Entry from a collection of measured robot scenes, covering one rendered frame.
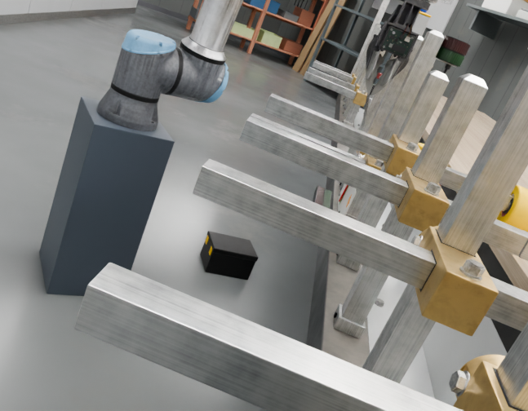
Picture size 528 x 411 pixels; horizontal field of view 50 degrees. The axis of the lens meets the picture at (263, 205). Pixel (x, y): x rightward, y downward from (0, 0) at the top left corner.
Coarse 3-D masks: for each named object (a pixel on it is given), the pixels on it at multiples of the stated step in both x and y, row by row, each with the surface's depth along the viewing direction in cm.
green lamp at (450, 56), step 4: (440, 48) 121; (444, 48) 120; (440, 52) 121; (444, 52) 120; (448, 52) 120; (452, 52) 119; (436, 56) 122; (440, 56) 121; (444, 56) 120; (448, 56) 120; (452, 56) 120; (456, 56) 120; (460, 56) 120; (448, 60) 120; (452, 60) 120; (456, 60) 120; (460, 60) 120; (456, 64) 120; (460, 64) 121
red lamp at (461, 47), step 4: (444, 36) 121; (444, 40) 121; (448, 40) 120; (452, 40) 119; (456, 40) 119; (444, 44) 120; (448, 44) 120; (452, 44) 119; (456, 44) 119; (460, 44) 119; (464, 44) 119; (452, 48) 119; (456, 48) 119; (460, 48) 119; (464, 48) 119; (468, 48) 120; (460, 52) 119; (464, 52) 120
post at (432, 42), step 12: (432, 36) 120; (420, 48) 122; (432, 48) 121; (420, 60) 122; (432, 60) 122; (408, 72) 126; (420, 72) 123; (408, 84) 124; (420, 84) 123; (408, 96) 125; (396, 108) 126; (408, 108) 125; (396, 120) 127; (384, 132) 128; (396, 132) 127; (360, 192) 133; (360, 204) 134
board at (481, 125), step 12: (444, 96) 375; (432, 120) 219; (480, 120) 308; (492, 120) 344; (468, 132) 229; (480, 132) 247; (468, 144) 193; (480, 144) 206; (456, 156) 159; (468, 156) 168; (456, 168) 141; (468, 168) 148; (456, 192) 128; (504, 252) 92; (504, 264) 90; (516, 264) 86; (516, 276) 85
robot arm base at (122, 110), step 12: (108, 96) 171; (120, 96) 169; (132, 96) 169; (108, 108) 170; (120, 108) 169; (132, 108) 170; (144, 108) 171; (156, 108) 176; (120, 120) 169; (132, 120) 170; (144, 120) 172; (156, 120) 178
